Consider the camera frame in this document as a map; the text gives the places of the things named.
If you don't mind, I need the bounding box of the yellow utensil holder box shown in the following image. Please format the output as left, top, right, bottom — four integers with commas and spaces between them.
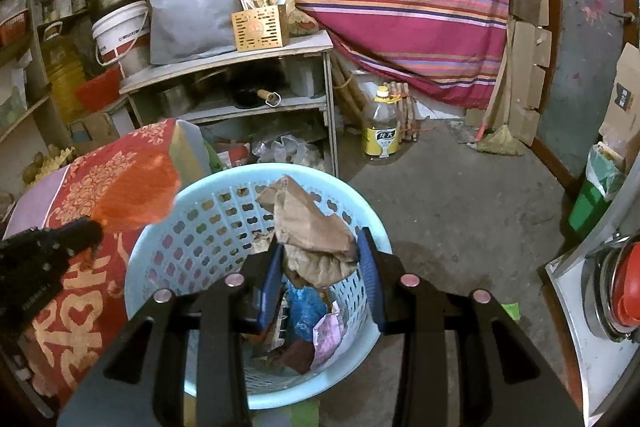
231, 0, 296, 52

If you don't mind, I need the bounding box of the cardboard box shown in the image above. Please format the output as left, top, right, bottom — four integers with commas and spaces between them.
68, 96, 140, 156

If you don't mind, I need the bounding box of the wooden wall shelf unit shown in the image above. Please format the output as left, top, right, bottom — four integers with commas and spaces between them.
0, 0, 76, 188

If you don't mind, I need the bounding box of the red plastic bowl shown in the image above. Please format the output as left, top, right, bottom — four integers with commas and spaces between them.
74, 67, 122, 113

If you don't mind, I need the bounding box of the brown paper ball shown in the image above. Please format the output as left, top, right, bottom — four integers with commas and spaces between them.
257, 176, 358, 289

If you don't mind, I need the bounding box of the grey fabric cover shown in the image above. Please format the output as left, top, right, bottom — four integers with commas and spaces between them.
149, 0, 242, 66

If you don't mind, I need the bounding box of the blue plastic bag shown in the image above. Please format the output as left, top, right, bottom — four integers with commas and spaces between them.
286, 281, 329, 341

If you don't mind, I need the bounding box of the steel pot in cabinet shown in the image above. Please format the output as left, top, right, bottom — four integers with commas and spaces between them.
157, 84, 194, 117

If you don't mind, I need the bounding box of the red gold patterned mat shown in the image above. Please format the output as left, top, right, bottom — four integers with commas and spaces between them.
14, 117, 212, 408

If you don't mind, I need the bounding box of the green trash bin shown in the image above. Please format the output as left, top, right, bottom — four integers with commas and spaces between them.
567, 141, 626, 241

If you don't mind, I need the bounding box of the pink white snack packet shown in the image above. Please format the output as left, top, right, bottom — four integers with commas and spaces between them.
310, 301, 346, 369

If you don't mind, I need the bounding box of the white plastic bucket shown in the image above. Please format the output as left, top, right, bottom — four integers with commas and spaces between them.
91, 1, 151, 79

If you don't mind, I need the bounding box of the large yellow oil jug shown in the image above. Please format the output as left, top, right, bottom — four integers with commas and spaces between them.
40, 22, 86, 124

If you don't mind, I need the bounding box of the grey low shelf cabinet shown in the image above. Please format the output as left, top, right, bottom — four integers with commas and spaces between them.
119, 30, 338, 176

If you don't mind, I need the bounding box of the wooden handled pan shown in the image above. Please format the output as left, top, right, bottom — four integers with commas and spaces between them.
255, 89, 282, 107

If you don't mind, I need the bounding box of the maroon scouring pad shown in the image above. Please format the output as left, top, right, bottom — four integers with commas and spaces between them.
280, 339, 314, 375

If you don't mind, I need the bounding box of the cooking oil bottle on floor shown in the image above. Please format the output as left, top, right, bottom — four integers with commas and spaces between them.
361, 84, 400, 161

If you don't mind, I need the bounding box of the light blue plastic basket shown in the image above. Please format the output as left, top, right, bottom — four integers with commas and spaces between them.
124, 162, 394, 411

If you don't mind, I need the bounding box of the orange plastic wrapper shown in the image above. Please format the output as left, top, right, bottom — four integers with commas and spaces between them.
91, 150, 181, 233

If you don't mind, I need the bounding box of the yellow egg tray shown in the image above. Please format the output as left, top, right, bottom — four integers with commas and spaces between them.
22, 144, 76, 186

